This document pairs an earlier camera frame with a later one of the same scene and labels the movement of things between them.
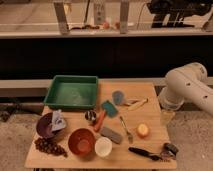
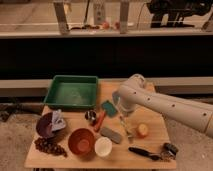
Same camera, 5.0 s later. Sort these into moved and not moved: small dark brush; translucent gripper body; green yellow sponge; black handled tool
Moved: translucent gripper body
Not moved: green yellow sponge; black handled tool; small dark brush
